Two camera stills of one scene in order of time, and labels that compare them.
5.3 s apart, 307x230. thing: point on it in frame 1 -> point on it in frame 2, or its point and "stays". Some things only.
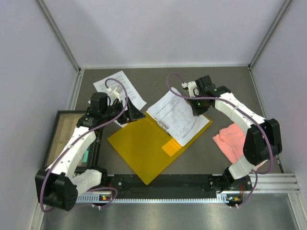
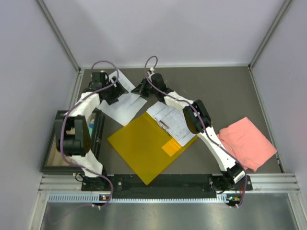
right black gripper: x=197 y=111 -> x=140 y=89
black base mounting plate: x=169 y=183 stays
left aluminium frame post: x=56 y=30 stays
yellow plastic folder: x=147 y=147 stays
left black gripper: x=133 y=113 -> x=118 y=90
